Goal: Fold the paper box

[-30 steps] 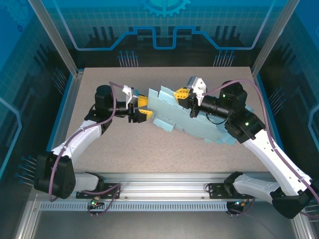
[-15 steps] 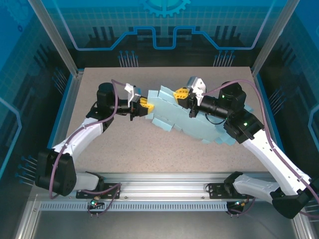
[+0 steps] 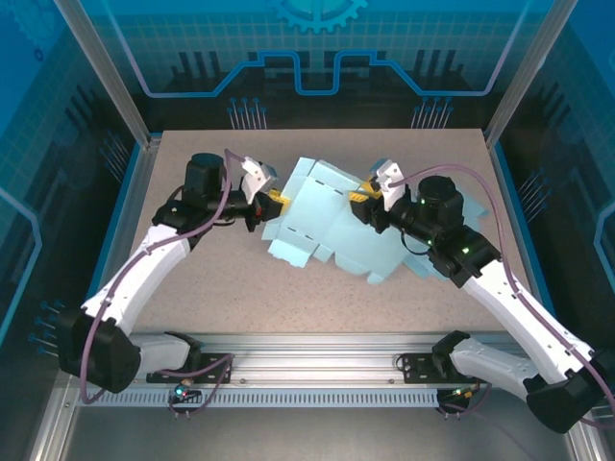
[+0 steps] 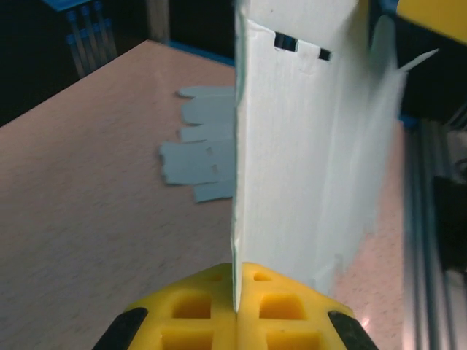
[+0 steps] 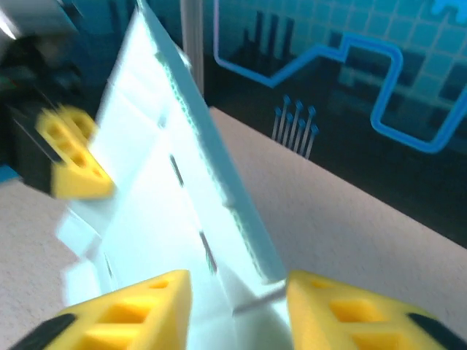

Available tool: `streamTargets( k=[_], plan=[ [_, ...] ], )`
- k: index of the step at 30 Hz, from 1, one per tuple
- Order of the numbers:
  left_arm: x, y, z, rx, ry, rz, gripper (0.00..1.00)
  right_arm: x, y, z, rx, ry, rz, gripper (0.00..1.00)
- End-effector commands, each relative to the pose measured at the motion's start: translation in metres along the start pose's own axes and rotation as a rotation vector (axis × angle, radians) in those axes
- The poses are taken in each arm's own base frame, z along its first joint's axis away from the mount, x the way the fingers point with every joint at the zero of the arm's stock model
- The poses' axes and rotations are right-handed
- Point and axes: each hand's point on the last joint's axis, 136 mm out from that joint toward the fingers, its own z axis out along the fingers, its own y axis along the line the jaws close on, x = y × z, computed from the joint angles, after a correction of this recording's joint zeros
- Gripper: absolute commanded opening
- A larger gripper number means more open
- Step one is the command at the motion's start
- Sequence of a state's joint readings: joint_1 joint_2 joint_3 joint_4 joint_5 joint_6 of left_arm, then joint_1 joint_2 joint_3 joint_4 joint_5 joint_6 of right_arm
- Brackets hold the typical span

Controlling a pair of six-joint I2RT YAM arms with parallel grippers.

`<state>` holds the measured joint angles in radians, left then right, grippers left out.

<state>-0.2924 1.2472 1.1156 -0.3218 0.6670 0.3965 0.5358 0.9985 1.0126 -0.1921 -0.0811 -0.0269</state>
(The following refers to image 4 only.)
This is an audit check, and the light blue paper box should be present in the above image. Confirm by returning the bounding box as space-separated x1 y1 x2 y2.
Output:
229 0 441 315
158 85 237 204

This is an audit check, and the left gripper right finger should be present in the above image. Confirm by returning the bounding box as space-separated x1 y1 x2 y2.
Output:
236 261 380 350

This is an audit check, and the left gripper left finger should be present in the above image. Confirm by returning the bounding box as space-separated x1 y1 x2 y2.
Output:
93 262 237 350

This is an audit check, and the wide aluminium frame rail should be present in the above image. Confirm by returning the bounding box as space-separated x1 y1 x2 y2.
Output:
401 120 467 350

